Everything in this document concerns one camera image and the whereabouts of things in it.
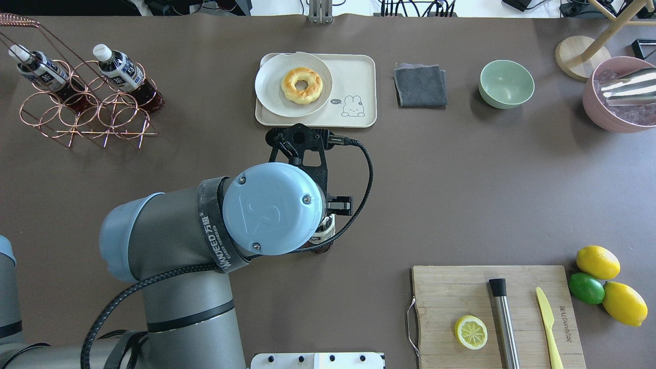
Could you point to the yellow plastic knife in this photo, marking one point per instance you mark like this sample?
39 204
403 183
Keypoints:
548 321

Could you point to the green bowl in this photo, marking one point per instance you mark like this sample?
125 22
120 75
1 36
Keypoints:
505 84

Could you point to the half lemon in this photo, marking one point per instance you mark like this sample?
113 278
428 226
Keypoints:
471 332

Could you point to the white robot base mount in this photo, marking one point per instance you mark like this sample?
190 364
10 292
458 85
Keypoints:
355 359

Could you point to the wooden stand with round base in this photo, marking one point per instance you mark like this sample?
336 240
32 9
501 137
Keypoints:
578 56

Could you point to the tea bottle rear in rack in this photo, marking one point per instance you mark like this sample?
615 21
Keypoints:
43 73

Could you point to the green lime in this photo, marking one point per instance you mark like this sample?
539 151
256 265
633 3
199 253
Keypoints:
586 288

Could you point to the copper wire bottle rack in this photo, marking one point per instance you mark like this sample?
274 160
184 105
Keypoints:
113 113

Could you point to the tea bottle in rack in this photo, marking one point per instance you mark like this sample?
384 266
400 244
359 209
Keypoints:
43 73
128 77

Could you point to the tea bottle right in rack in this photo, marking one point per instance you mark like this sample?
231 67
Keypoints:
128 77

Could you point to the white plate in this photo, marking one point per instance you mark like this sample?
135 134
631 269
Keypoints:
268 79

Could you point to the aluminium camera post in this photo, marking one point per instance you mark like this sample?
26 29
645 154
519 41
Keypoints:
320 12

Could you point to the bamboo cutting board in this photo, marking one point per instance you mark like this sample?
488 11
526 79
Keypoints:
443 294

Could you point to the pink bowl with ice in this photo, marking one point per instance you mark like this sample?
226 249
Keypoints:
595 107

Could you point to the tea bottle from rack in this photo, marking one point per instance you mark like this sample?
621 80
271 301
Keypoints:
325 230

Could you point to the grey folded cloth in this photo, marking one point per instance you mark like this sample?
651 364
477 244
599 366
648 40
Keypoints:
420 86

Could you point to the beige rabbit tray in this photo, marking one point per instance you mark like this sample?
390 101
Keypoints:
352 102

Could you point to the yellow lemon outer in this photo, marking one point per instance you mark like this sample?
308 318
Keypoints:
624 304

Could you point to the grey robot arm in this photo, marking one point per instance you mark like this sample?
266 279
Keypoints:
176 251

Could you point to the yellow lemon near board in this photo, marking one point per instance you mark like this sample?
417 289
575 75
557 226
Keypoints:
598 262

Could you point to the steel muddler black tip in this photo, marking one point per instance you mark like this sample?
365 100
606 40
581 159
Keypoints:
508 343

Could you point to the glazed donut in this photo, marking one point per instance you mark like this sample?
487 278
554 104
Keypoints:
302 85

